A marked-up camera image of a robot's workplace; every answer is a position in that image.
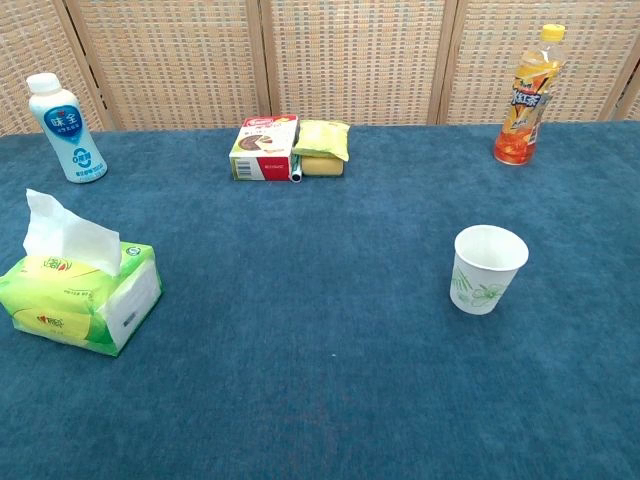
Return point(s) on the green yellow tissue pack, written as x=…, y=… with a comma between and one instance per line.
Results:
x=75, y=310

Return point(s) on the white tissue sheet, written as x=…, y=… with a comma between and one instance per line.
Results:
x=60, y=235

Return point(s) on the small white tube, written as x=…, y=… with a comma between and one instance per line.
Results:
x=296, y=172

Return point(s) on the yellow sponge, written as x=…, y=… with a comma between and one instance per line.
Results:
x=322, y=166

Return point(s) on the green snack bag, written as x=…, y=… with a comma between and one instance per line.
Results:
x=322, y=140

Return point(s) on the red white snack box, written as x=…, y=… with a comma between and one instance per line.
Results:
x=265, y=150

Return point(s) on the blue tablecloth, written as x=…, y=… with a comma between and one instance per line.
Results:
x=320, y=350

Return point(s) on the white floral paper cup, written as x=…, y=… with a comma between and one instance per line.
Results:
x=485, y=275

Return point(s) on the woven folding screen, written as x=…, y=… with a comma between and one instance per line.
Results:
x=320, y=60

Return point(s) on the orange iced tea bottle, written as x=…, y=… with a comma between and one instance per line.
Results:
x=525, y=110

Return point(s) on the white blue yogurt bottle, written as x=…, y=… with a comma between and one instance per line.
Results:
x=70, y=140

